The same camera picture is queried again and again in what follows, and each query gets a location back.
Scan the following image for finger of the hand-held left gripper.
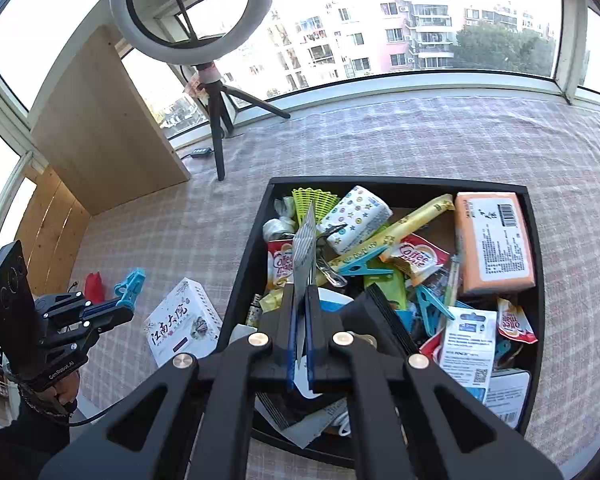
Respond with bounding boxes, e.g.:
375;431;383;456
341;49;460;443
34;290;124;329
39;306;136;359

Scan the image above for crumpled clear bag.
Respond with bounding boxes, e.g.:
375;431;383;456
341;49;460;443
262;196;298;242

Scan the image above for green packet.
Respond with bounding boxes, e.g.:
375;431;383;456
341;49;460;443
365;275;408;311

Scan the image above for blue clothes peg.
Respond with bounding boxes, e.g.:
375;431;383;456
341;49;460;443
112;267;146;313
415;285;456;336
337;252;396;277

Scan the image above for white paper packet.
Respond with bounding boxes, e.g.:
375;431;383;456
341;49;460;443
230;322;258;346

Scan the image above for person's left forearm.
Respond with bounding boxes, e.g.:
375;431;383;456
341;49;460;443
0;395;78;480

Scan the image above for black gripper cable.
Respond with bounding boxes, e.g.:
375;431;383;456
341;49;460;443
67;400;126;428

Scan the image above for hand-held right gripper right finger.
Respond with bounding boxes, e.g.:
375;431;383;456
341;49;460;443
305;284;563;480

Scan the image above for grey nonwoven pouch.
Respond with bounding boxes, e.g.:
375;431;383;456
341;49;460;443
254;395;351;450

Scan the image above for white ring light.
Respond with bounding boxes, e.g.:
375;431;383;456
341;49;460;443
109;0;277;66

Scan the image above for grey card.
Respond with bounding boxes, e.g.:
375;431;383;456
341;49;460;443
291;200;318;366

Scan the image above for black tray container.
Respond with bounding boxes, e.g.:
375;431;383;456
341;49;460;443
215;176;545;466

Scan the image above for patterned tissue pack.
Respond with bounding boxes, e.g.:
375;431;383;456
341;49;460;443
319;185;393;256

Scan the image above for white printed box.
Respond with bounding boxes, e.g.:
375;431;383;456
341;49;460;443
144;277;224;368

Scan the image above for orange pack white label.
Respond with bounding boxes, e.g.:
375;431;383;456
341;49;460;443
454;191;537;296

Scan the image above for white square power bank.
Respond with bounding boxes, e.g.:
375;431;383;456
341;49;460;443
482;367;531;431

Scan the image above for person's left hand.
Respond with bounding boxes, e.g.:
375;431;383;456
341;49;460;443
51;375;80;414

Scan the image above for large wooden board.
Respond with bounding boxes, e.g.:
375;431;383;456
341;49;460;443
30;25;191;217

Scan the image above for long yellow paper packet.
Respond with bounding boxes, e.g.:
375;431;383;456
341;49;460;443
259;194;456;312

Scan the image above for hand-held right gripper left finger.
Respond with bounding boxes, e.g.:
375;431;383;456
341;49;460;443
39;284;298;480

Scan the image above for red fabric pouch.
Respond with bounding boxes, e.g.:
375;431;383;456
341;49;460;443
83;271;106;306

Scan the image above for metal carabiner with keys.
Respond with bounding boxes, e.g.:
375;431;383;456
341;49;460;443
315;245;348;288

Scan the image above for black tripod stand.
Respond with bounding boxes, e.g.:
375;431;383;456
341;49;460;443
197;62;292;182

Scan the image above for pine slat panel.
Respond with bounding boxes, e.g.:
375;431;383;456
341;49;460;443
12;167;91;283

